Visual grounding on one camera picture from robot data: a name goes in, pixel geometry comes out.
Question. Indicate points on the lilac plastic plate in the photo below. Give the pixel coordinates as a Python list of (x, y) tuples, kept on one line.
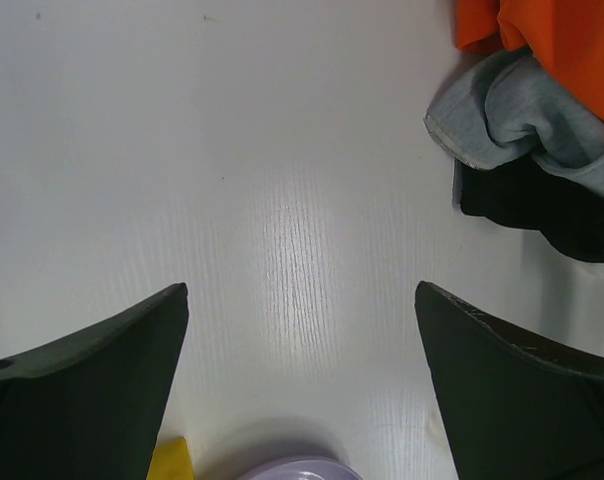
[(302, 469)]

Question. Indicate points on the grey cloth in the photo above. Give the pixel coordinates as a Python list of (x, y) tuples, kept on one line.
[(507, 107)]

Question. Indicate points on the black cloth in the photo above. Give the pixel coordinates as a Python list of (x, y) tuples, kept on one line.
[(521, 195)]

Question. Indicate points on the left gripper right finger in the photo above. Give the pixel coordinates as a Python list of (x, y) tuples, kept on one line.
[(514, 404)]

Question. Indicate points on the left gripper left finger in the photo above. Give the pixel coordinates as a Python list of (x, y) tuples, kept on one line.
[(89, 405)]

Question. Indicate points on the yellow cube block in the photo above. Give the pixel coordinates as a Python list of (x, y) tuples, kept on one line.
[(171, 461)]

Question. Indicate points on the orange cloth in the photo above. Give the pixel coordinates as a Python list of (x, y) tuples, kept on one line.
[(566, 37)]

